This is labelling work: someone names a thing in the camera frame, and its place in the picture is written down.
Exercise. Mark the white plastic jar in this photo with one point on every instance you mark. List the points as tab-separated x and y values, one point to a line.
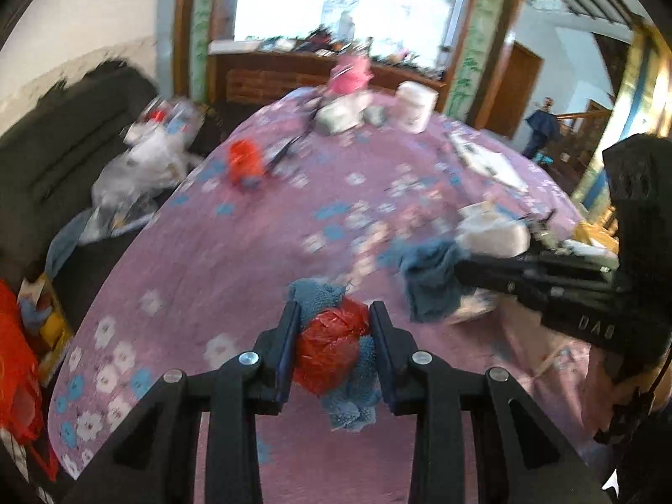
415	105

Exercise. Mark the black sofa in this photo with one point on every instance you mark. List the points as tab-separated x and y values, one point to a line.
47	142

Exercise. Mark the pink water bottle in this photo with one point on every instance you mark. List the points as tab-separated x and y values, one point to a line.
349	76

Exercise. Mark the brown wooden door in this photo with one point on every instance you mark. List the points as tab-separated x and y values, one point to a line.
517	89

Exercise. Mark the golden pillar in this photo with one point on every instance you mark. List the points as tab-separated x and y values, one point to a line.
627	115

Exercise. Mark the white glove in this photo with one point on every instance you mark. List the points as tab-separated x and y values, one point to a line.
375	114

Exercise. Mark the blue towel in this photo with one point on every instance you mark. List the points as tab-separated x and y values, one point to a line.
428	278

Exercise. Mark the wooden sideboard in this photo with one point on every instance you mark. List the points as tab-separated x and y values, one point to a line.
273	76

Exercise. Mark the light blue cloth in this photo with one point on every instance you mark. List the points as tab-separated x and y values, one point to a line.
65	244

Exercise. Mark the white cloth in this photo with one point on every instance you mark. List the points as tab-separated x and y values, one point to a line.
493	233

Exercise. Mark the yellow printed carton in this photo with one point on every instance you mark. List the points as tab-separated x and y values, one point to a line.
50	325

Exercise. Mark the bamboo print glass panel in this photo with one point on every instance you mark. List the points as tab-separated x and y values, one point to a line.
199	26
475	37

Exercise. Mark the purple floral tablecloth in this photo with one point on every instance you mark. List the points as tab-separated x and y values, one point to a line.
236	273

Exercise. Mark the white dotted tissue pack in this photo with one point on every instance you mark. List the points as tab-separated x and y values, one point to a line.
338	115

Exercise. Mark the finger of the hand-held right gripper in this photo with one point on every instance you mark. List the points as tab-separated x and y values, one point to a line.
499	275
572	263

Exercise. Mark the white notebook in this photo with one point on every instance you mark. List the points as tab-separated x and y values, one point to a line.
493	163

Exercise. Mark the large red plastic bag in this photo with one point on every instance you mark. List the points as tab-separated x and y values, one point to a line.
18	367

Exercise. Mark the etched glass wall panel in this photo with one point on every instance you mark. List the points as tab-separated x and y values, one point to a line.
294	5

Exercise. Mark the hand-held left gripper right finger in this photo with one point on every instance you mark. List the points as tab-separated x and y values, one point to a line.
380	354

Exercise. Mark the wooden staircase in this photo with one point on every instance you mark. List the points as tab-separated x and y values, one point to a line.
583	136

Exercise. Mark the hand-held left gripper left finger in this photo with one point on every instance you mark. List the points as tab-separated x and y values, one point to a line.
291	349

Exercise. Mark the pile of clear plastic bags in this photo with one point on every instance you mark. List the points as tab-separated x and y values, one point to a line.
142	168

